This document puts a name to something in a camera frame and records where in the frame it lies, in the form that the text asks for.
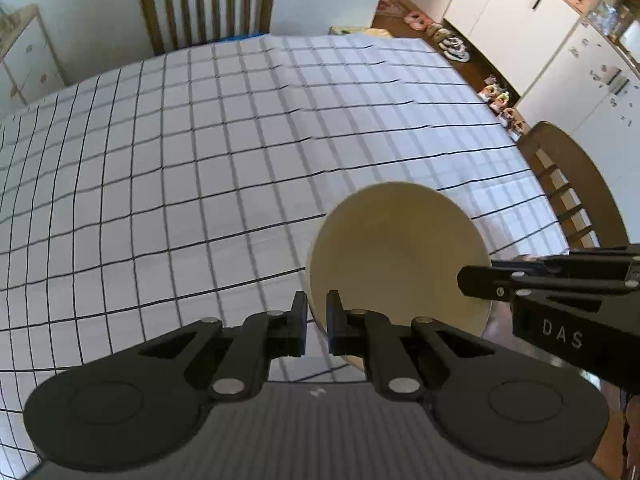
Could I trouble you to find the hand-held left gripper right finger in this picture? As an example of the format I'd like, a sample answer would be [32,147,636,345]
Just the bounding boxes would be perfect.
[326,289,507,402]

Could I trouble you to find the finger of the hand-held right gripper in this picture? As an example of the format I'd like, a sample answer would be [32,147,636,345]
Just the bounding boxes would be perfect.
[491,245,640,273]
[457,262,640,303]

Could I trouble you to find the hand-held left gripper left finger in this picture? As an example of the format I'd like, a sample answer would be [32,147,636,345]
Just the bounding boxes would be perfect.
[132,290,309,402]

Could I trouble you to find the cream bowl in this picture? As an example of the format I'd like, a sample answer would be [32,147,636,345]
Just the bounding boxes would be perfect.
[306,181,493,373]

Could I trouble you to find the wooden slat chair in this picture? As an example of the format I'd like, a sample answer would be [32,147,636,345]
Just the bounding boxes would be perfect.
[137,0,280,56]
[517,121,632,252]

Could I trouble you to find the white black checked tablecloth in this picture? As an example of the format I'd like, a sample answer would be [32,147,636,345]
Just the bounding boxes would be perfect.
[0,34,572,467]

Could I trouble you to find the row of shoes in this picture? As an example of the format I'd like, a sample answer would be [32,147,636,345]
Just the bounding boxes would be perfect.
[377,0,528,142]

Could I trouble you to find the pale yellow cloth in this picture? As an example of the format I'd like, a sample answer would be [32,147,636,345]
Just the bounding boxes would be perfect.
[327,25,395,38]

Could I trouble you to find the white drawer cabinet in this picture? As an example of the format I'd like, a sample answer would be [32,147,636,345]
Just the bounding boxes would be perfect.
[0,4,67,108]

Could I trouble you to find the white cabinet black handles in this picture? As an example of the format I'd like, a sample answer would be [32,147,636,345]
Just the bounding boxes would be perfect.
[444,0,595,97]

